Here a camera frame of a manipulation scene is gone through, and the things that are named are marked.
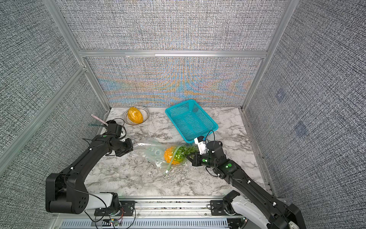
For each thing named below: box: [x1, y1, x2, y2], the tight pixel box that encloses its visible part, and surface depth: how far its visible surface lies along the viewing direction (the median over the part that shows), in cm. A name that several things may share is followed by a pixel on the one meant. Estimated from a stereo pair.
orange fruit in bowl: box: [127, 106, 144, 124], surface depth 108 cm
